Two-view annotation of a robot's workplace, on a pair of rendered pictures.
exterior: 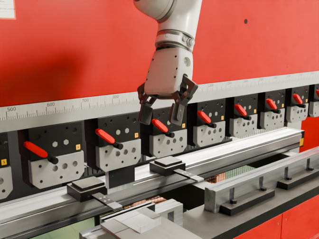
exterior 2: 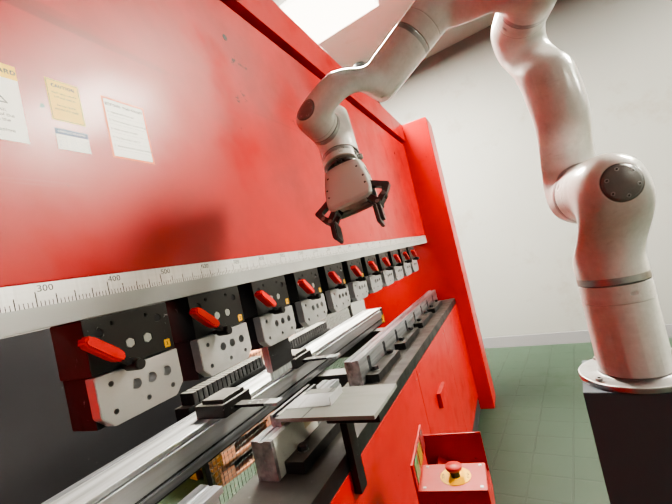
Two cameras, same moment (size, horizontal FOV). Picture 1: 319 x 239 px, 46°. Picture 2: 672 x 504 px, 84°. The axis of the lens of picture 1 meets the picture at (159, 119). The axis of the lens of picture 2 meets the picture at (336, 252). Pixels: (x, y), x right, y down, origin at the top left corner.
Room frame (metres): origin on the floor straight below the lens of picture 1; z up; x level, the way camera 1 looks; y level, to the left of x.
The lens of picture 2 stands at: (0.14, 0.37, 1.34)
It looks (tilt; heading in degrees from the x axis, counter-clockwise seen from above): 2 degrees up; 334
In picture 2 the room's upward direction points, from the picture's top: 13 degrees counter-clockwise
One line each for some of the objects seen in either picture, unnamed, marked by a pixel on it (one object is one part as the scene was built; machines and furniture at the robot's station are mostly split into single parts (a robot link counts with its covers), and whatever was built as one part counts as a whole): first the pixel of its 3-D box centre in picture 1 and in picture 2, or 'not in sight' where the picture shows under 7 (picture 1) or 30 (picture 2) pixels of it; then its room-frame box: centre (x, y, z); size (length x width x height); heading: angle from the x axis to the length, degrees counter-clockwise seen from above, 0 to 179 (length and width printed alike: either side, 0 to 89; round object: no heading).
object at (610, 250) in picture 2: not in sight; (606, 220); (0.55, -0.39, 1.30); 0.19 x 0.12 x 0.24; 141
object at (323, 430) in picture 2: not in sight; (323, 435); (1.13, 0.06, 0.89); 0.30 x 0.05 x 0.03; 130
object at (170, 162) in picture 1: (179, 169); (308, 356); (1.53, -0.08, 1.01); 0.26 x 0.12 x 0.05; 40
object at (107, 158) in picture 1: (113, 138); (263, 311); (1.13, 0.14, 1.26); 0.15 x 0.09 x 0.17; 130
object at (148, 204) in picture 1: (128, 215); (295, 403); (1.16, 0.10, 0.98); 0.20 x 0.03 x 0.03; 130
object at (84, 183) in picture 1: (98, 193); (243, 400); (1.28, 0.22, 1.01); 0.26 x 0.12 x 0.05; 40
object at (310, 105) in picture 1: (313, 98); (390, 266); (1.90, -0.78, 1.26); 0.15 x 0.09 x 0.17; 130
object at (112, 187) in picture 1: (120, 176); (278, 356); (1.15, 0.12, 1.13); 0.10 x 0.02 x 0.10; 130
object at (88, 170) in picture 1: (108, 163); (226, 377); (1.59, 0.22, 1.02); 0.37 x 0.06 x 0.04; 130
